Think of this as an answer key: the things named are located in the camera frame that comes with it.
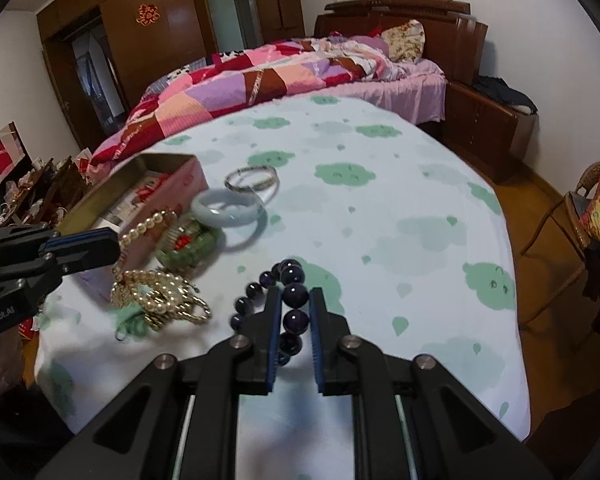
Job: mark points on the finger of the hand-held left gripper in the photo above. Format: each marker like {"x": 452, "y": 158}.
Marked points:
{"x": 80, "y": 240}
{"x": 90, "y": 260}

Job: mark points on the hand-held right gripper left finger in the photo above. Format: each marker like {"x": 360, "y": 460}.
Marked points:
{"x": 275, "y": 340}

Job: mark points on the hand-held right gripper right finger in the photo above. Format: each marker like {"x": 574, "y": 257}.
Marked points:
{"x": 314, "y": 340}

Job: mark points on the green glass bangle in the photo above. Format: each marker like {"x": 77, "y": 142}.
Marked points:
{"x": 200, "y": 251}

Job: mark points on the pale jade bangle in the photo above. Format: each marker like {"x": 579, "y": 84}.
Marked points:
{"x": 202, "y": 212}

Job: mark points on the pink metal tin box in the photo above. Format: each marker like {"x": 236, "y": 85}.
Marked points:
{"x": 190, "y": 180}

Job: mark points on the silver bangle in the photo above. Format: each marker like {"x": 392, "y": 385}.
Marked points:
{"x": 268, "y": 183}

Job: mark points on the printed paper sheet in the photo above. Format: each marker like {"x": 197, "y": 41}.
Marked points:
{"x": 130, "y": 207}

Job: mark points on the cluttered wooden shelf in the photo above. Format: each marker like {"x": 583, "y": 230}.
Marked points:
{"x": 50, "y": 185}

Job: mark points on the small red charm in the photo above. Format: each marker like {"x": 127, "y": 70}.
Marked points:
{"x": 181, "y": 243}

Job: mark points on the patchwork quilt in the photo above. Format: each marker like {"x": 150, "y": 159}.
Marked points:
{"x": 220, "y": 85}

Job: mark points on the red paper decoration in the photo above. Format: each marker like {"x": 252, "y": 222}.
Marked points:
{"x": 148, "y": 15}

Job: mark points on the wicker chair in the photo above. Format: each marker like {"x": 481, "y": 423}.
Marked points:
{"x": 550, "y": 240}

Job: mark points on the bed with pink sheet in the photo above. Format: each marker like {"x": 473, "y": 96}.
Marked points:
{"x": 420, "y": 90}

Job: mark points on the wooden nightstand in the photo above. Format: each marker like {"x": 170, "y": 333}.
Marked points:
{"x": 485, "y": 125}

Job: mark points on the floral pillow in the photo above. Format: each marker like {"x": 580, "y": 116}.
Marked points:
{"x": 405, "y": 42}

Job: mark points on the dark clothes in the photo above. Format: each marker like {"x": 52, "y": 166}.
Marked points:
{"x": 505, "y": 92}

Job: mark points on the wooden bed frame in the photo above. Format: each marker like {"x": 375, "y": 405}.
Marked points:
{"x": 445, "y": 30}

